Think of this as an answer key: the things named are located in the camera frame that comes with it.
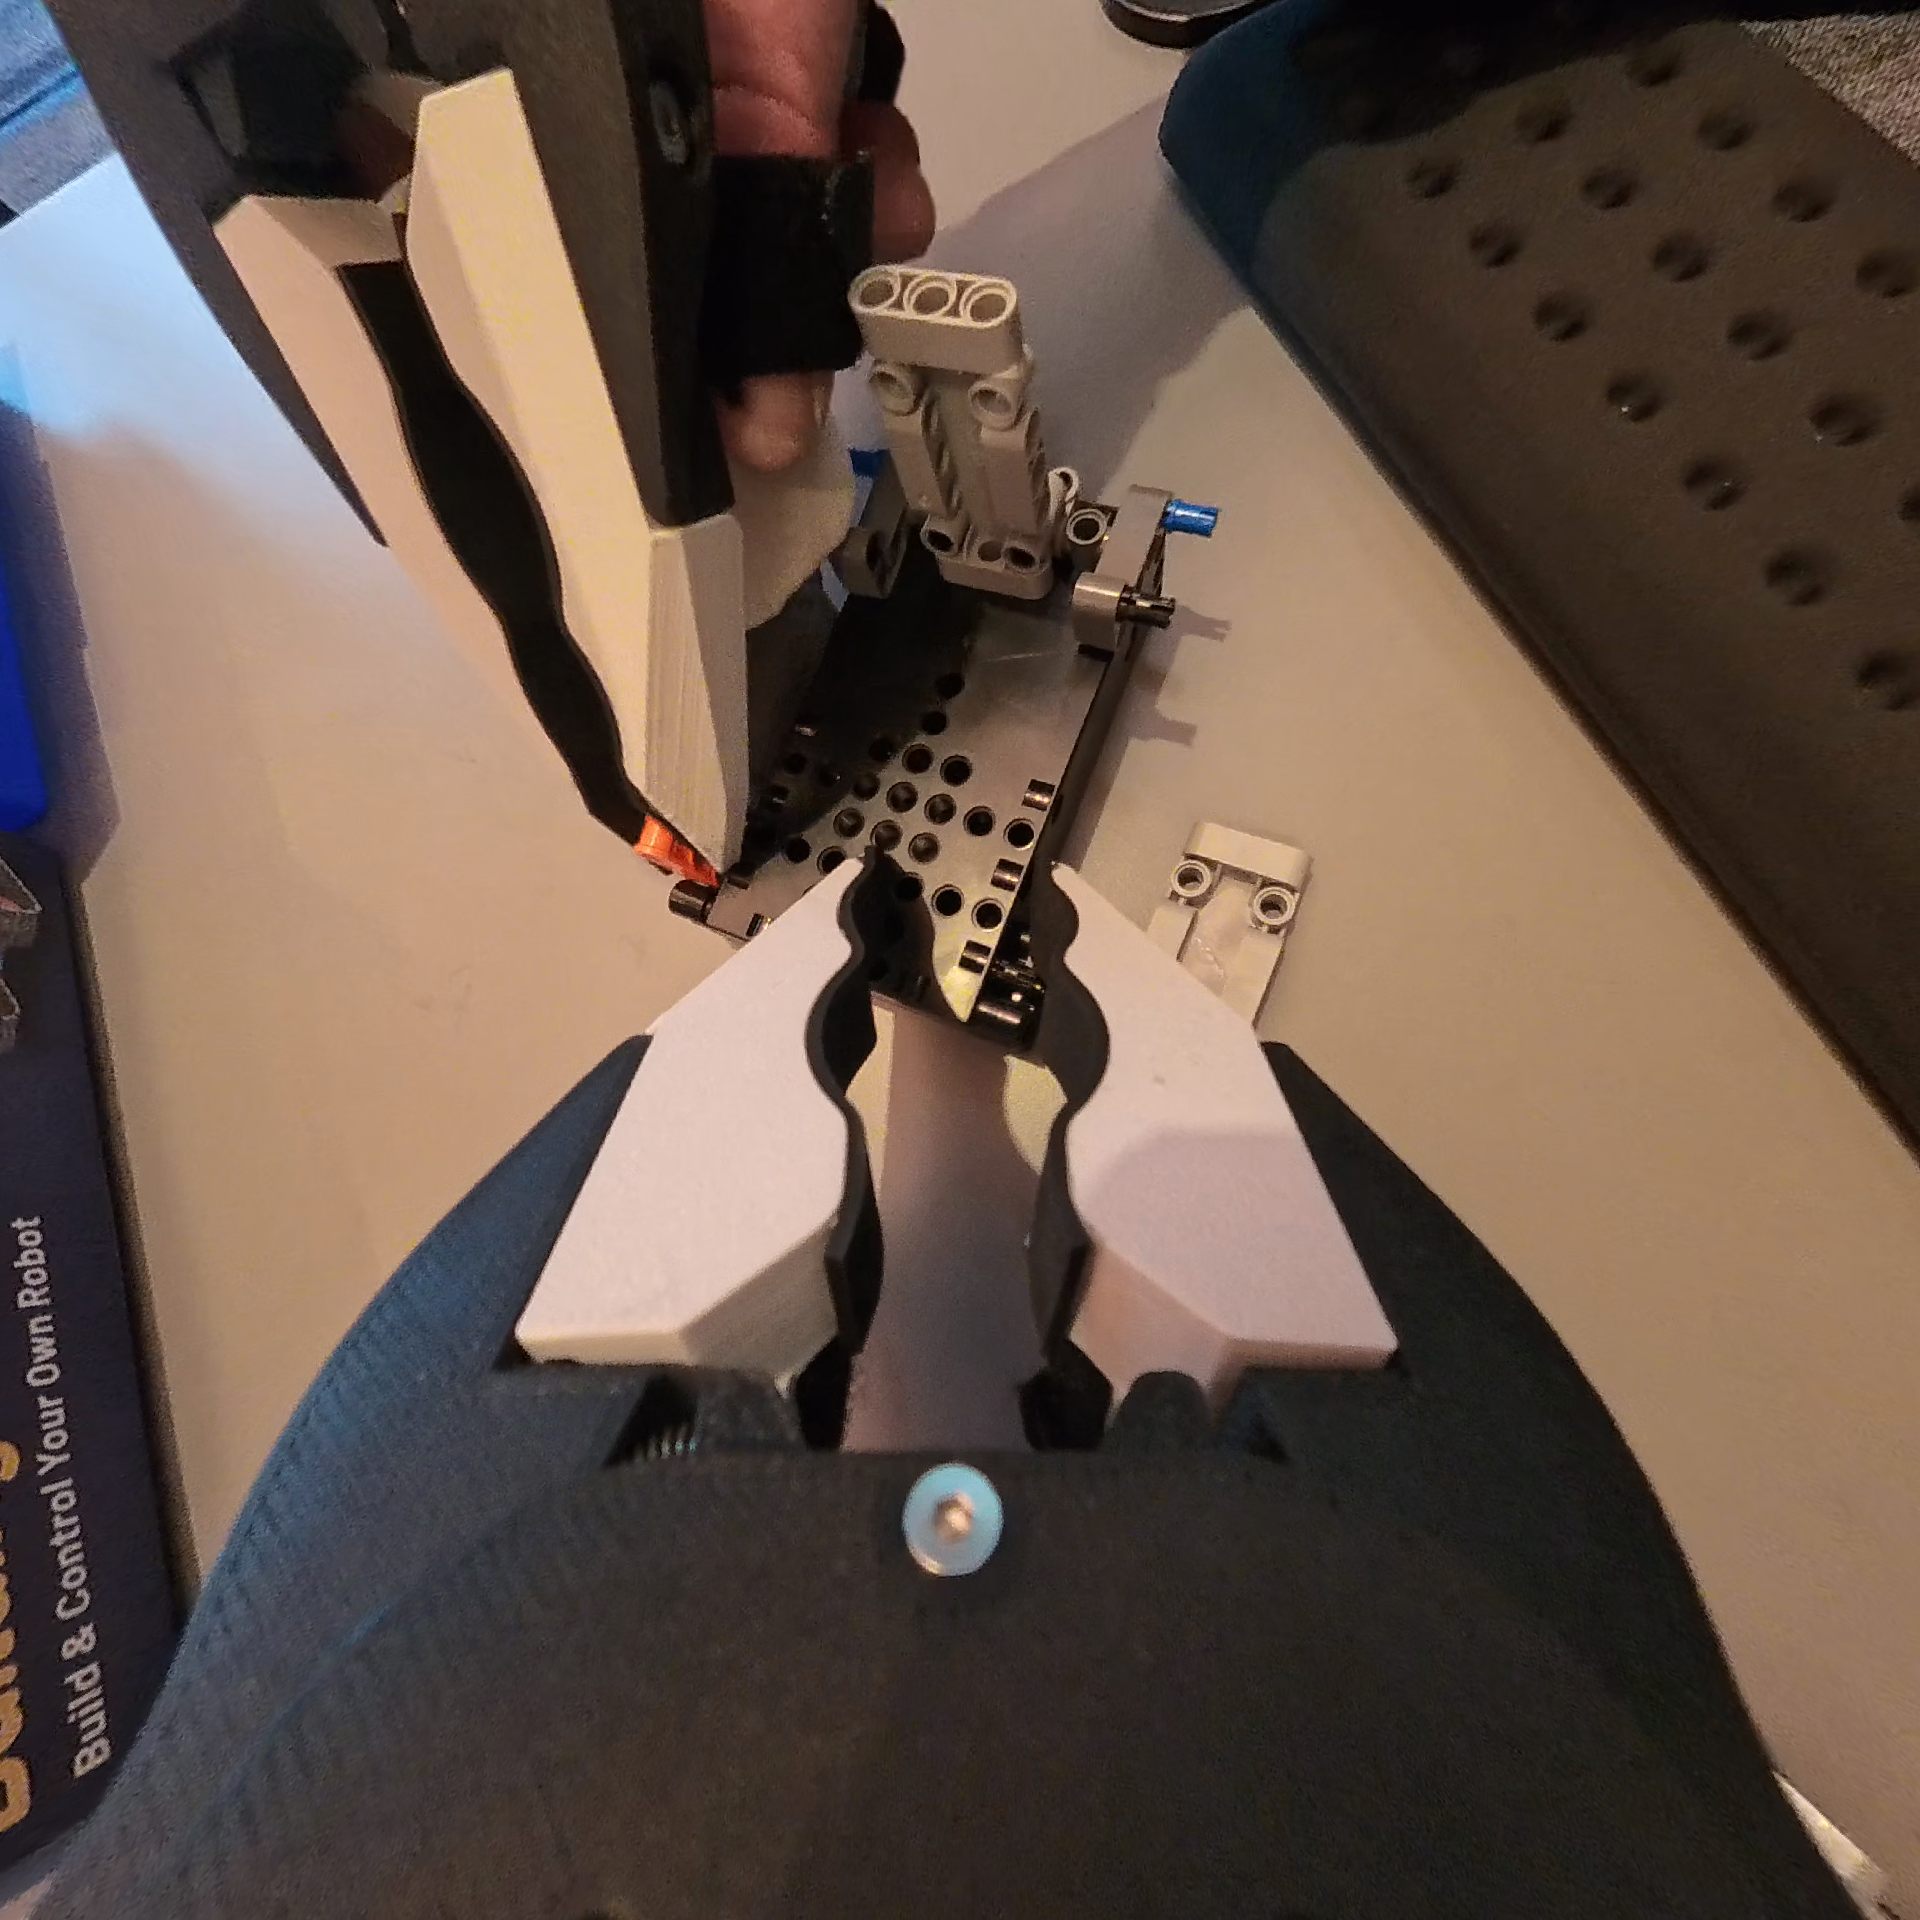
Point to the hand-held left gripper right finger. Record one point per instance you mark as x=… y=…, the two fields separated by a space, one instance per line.
x=1230 y=1185

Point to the dark blue cardboard box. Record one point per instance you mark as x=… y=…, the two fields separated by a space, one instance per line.
x=75 y=1351

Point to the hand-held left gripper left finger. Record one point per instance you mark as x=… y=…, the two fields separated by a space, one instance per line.
x=690 y=1171

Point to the orange pin connector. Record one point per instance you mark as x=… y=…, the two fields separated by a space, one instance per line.
x=669 y=848

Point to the black perforated pad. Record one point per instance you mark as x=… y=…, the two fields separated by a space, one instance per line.
x=1574 y=375

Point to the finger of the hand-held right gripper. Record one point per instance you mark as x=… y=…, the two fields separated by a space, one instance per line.
x=511 y=300
x=309 y=300

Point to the grey double beam frame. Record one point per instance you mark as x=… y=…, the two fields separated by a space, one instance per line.
x=1253 y=852

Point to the black perforated base assembly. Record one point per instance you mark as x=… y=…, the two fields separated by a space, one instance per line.
x=1020 y=705

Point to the person's right hand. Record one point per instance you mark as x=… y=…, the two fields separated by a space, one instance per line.
x=781 y=74

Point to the large blue plastic bin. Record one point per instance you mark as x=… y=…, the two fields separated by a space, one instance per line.
x=15 y=721

